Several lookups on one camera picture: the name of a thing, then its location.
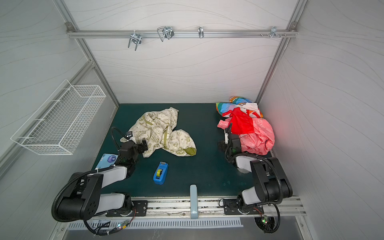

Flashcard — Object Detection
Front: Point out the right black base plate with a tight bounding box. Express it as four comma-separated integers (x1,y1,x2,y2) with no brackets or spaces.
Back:
219,199,264,216

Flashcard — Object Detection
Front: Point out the metal u-bolt hook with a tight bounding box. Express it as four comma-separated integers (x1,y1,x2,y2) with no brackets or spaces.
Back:
128,32,142,51
157,26,175,42

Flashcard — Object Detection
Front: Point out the metal bracket hook right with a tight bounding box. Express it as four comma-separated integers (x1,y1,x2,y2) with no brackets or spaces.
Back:
260,27,287,39

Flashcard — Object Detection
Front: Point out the metal crossbar rail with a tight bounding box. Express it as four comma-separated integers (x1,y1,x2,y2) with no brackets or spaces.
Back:
67,29,299,39

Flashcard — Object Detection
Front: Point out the white vent strip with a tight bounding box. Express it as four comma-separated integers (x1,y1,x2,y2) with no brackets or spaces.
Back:
67,217,244,231

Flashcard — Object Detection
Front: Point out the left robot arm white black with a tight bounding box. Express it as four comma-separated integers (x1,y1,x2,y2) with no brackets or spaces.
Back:
51,127,148,237

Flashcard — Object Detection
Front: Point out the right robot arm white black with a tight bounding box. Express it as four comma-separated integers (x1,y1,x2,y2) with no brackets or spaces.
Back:
219,124,293,215

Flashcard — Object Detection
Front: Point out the pink patterned cloth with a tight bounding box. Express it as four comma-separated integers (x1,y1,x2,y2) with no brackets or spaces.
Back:
217,118,275,156

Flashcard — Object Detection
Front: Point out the light blue block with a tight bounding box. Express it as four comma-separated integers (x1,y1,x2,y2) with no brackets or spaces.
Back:
190,185,199,220

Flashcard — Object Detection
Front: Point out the cream patterned cloth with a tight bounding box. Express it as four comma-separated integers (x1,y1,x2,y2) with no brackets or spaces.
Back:
129,108,197,158

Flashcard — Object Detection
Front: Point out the small metal hook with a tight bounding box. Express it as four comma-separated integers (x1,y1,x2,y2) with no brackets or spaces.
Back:
198,26,204,39

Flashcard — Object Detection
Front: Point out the blue tape dispenser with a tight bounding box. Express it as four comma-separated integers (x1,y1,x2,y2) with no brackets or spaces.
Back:
153,162,169,185

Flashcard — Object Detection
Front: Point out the metal u-bolt hook left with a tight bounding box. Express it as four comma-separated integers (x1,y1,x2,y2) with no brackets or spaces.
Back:
128,32,142,51

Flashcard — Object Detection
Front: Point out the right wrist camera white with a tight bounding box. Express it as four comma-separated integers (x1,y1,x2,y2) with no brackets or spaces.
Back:
225,132,229,145

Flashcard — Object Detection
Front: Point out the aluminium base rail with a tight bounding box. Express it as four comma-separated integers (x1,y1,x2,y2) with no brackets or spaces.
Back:
59,196,307,221

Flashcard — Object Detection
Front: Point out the white wire basket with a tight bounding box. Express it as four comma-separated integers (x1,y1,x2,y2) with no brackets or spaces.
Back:
11,80,106,156

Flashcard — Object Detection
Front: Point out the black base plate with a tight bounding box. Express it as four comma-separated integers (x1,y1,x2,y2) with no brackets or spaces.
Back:
106,201,148,218
219,199,264,216

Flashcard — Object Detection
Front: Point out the metal u-bolt hook middle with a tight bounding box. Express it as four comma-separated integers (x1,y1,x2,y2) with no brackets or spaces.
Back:
157,26,175,42

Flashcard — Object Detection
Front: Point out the red multicolour cloth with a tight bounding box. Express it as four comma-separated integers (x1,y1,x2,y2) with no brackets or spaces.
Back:
216,96,264,135

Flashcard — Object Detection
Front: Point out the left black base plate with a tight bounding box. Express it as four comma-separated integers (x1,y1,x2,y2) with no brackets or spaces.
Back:
106,201,148,218

